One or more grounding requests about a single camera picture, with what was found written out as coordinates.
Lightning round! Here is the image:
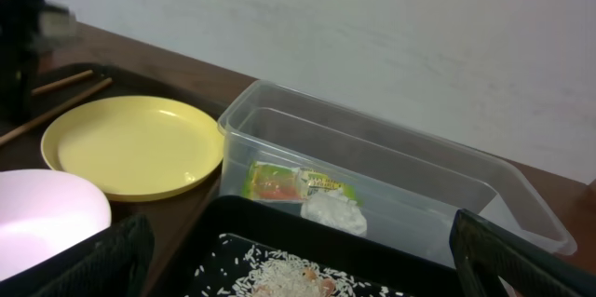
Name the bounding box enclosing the wooden chopstick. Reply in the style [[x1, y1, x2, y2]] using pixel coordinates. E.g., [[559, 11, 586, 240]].
[[1, 78, 113, 145], [31, 70, 94, 96]]

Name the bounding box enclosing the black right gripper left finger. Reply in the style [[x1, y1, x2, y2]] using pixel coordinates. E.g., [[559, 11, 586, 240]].
[[1, 214, 155, 297]]

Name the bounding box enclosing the clear plastic bin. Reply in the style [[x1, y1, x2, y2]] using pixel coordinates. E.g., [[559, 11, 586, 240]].
[[218, 80, 577, 266]]

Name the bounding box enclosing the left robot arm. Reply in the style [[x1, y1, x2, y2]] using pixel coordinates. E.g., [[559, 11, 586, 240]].
[[1, 0, 77, 122]]

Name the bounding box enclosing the white tissue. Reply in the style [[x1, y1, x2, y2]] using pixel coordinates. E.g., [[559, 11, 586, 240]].
[[300, 189, 368, 236]]

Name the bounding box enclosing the white bowl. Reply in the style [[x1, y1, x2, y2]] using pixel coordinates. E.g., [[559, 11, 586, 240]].
[[1, 169, 112, 280]]

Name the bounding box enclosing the spilled rice pile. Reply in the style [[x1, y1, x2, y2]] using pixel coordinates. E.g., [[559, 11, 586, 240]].
[[184, 234, 406, 297]]

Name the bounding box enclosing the black waste tray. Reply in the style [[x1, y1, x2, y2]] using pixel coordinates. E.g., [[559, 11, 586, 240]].
[[150, 196, 463, 296]]

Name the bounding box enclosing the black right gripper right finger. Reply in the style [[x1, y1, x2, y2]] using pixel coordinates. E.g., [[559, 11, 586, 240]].
[[449, 209, 595, 297]]

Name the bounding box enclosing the yellow plate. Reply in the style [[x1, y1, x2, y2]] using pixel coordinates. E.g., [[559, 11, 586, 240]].
[[40, 96, 224, 202]]

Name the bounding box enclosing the green orange snack wrapper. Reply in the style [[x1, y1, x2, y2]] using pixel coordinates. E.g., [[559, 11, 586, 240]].
[[241, 161, 363, 207]]

